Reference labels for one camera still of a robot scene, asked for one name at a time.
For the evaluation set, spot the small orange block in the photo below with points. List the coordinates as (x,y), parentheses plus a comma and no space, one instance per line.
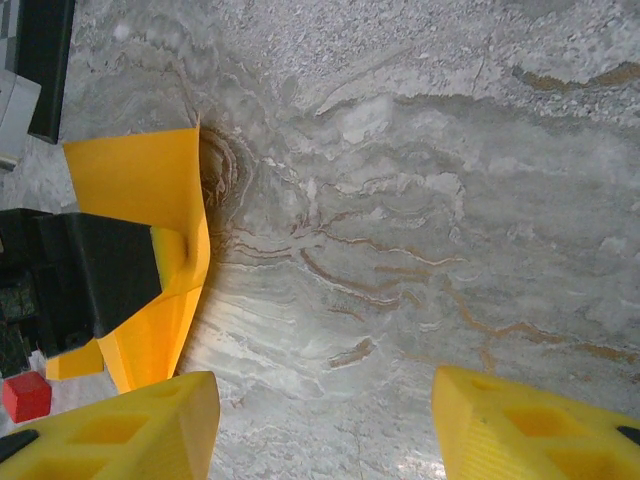
(75,362)

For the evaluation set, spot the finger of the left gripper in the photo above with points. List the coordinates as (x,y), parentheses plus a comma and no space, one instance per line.
(105,275)

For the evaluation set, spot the black and grey checkerboard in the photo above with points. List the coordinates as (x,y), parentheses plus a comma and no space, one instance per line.
(47,65)

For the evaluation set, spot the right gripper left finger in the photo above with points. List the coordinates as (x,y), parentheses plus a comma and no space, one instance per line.
(125,435)

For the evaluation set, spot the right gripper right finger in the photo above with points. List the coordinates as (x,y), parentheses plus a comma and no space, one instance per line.
(540,435)

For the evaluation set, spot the small red cube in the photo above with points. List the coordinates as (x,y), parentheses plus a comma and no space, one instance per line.
(27,397)

